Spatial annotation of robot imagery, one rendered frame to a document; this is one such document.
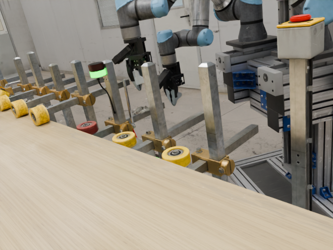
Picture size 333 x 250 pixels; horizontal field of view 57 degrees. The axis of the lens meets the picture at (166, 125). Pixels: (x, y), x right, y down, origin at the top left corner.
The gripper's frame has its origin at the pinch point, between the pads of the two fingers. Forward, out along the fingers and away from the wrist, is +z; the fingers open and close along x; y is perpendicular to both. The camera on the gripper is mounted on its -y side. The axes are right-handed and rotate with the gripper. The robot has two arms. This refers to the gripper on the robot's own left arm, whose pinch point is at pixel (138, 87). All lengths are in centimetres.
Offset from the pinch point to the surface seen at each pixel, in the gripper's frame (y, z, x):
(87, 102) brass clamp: -26.2, 5.1, -3.6
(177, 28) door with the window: -125, 7, 325
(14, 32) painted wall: -716, -22, 520
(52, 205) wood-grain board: 12, 9, -65
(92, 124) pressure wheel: -11.6, 8.5, -19.4
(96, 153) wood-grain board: 6.0, 9.2, -40.1
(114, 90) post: -4.8, -2.1, -9.9
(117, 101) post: -4.7, 2.8, -9.6
